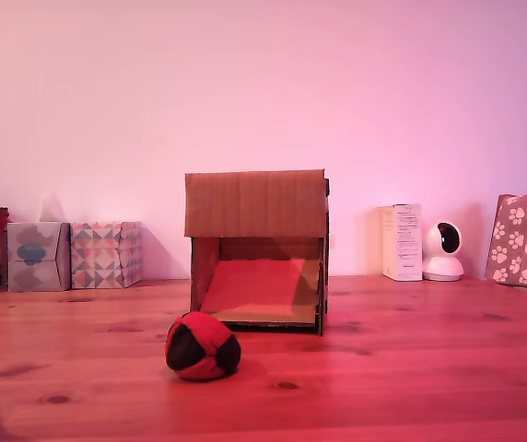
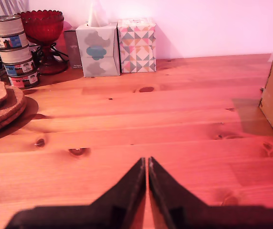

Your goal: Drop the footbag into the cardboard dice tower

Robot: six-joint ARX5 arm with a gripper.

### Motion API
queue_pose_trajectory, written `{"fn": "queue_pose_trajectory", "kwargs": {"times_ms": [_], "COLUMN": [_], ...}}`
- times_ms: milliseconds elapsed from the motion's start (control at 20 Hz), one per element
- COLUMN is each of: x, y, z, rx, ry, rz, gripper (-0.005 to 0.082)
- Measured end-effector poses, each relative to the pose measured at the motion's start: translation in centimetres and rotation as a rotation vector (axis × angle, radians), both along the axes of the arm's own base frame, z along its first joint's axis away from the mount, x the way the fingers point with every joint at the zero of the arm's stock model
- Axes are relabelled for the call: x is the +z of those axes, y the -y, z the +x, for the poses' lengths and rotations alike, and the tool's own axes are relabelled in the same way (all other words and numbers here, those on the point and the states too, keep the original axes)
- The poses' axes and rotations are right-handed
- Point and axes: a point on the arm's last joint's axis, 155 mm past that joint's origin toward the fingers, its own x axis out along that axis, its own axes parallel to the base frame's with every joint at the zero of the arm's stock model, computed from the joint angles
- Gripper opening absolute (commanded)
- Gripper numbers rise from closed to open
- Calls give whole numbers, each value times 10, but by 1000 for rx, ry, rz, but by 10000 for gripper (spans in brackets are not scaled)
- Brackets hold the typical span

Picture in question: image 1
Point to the red and black footbag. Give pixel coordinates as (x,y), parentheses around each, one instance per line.
(200,323)

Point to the cardboard dice tower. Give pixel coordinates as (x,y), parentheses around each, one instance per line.
(254,202)

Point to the white printed carton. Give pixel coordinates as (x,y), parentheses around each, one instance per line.
(404,244)

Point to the triangle pattern box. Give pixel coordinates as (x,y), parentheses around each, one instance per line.
(102,255)

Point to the grey cloud print tissue box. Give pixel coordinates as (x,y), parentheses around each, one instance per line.
(31,258)

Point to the small white round camera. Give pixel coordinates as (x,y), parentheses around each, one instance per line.
(443,264)

